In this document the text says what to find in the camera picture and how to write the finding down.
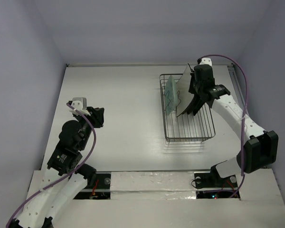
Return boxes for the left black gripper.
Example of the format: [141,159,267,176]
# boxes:
[75,105,105,149]

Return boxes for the white square plate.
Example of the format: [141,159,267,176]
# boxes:
[176,64,194,117]

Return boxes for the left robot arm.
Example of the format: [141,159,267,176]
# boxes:
[6,105,105,228]

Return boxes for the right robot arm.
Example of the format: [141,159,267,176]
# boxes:
[189,64,278,189]

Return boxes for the light blue rectangular plate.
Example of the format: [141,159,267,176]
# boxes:
[164,75,177,115]

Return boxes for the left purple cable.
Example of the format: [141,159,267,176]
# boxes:
[6,102,97,228]

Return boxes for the purple cable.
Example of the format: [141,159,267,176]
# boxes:
[199,54,250,198]
[6,102,97,228]

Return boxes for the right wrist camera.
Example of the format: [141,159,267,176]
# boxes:
[197,57,212,66]

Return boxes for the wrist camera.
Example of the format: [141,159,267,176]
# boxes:
[197,57,212,66]
[71,97,88,115]

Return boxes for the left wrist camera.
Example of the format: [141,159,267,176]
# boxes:
[71,97,88,115]

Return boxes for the wire dish rack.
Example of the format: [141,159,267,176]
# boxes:
[159,74,216,143]

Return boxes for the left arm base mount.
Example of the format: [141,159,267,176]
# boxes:
[74,172,111,200]

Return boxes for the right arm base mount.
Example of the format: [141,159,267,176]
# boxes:
[191,172,238,200]

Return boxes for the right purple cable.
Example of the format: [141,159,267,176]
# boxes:
[199,54,250,198]

